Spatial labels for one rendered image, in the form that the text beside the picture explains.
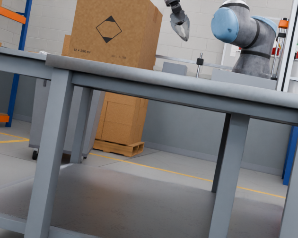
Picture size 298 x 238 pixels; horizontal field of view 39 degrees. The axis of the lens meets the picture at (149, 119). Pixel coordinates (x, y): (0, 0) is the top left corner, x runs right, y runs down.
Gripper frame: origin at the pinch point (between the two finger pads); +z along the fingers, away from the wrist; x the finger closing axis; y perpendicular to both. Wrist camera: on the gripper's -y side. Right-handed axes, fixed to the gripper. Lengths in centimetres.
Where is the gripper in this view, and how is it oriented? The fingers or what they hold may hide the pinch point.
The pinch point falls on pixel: (185, 38)
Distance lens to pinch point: 206.8
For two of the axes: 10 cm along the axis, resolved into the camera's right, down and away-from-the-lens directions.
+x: -9.3, 3.3, 1.6
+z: 3.3, 9.4, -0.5
